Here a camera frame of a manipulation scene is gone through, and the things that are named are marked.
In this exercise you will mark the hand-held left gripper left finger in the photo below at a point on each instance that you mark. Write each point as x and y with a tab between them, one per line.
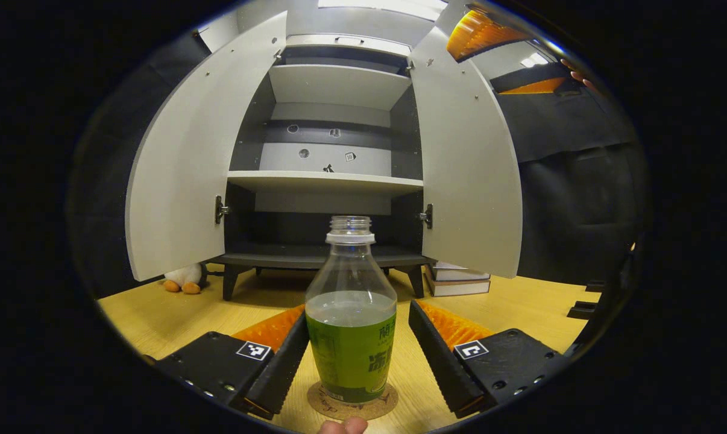
279	374

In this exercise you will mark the black backdrop cloth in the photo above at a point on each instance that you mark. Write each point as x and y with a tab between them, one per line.
574	199

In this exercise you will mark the grey cabinet drawer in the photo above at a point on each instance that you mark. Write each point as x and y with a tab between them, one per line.
315	41

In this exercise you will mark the grey cabinet door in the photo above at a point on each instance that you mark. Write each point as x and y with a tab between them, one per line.
466	169
182	169

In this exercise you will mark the large ceiling light panel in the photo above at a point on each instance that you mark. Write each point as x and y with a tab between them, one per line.
387	6

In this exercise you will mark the round cork coaster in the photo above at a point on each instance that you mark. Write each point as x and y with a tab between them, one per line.
351	413

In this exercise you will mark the green label plastic bottle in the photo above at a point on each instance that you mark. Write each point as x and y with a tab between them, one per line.
351	349

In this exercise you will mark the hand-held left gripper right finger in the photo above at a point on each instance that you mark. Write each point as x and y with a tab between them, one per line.
439	361

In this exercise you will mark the small ceiling light panel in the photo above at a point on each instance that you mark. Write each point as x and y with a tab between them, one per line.
535	59

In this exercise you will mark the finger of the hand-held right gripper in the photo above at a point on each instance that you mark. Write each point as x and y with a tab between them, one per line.
538	81
478	33

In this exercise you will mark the penguin plush toy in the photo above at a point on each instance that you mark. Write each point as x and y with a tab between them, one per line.
185	277

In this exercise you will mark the thick white book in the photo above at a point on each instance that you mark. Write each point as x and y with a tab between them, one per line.
457	288

